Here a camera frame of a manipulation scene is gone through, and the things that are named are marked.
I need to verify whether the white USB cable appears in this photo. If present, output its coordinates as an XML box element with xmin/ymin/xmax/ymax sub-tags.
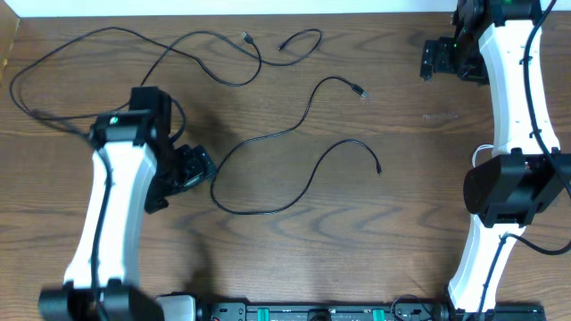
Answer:
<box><xmin>471</xmin><ymin>143</ymin><xmax>495</xmax><ymax>169</ymax></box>

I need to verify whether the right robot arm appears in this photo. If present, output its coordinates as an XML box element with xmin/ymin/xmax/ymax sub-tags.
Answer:
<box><xmin>420</xmin><ymin>0</ymin><xmax>570</xmax><ymax>320</ymax></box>

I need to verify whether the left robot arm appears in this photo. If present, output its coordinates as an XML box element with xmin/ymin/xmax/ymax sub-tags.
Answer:
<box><xmin>38</xmin><ymin>86</ymin><xmax>217</xmax><ymax>320</ymax></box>

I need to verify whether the black left camera cable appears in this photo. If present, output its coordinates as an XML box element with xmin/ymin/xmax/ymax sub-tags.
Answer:
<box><xmin>26</xmin><ymin>106</ymin><xmax>117</xmax><ymax>321</ymax></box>

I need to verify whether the black camera cable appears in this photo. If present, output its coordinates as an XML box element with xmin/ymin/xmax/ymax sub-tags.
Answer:
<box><xmin>26</xmin><ymin>106</ymin><xmax>117</xmax><ymax>321</ymax></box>
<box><xmin>474</xmin><ymin>0</ymin><xmax>571</xmax><ymax>321</ymax></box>

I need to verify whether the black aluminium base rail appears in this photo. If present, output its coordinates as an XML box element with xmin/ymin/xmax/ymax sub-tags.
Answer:
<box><xmin>155</xmin><ymin>292</ymin><xmax>547</xmax><ymax>321</ymax></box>

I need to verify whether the black right camera cable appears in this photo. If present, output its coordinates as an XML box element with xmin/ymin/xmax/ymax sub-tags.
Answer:
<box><xmin>474</xmin><ymin>0</ymin><xmax>571</xmax><ymax>321</ymax></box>

